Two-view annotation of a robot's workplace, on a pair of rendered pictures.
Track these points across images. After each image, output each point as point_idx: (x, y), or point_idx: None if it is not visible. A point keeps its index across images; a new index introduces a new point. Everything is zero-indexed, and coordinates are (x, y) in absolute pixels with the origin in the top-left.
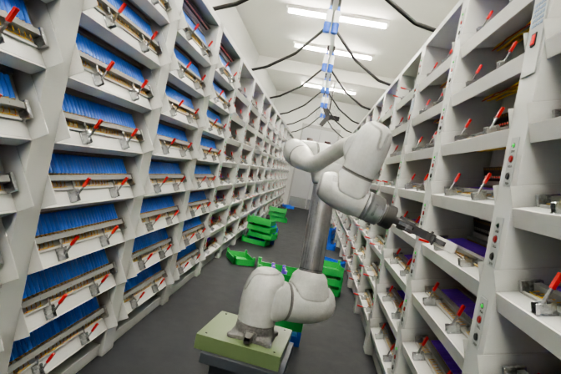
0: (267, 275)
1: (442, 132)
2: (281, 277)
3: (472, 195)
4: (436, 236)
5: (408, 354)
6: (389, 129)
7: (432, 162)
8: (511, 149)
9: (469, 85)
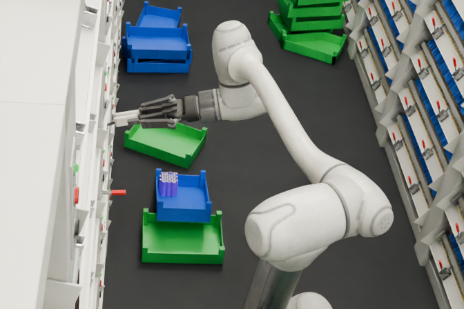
0: (307, 292)
1: (105, 98)
2: (290, 303)
3: (108, 72)
4: (139, 108)
5: (99, 307)
6: (219, 25)
7: (102, 163)
8: None
9: None
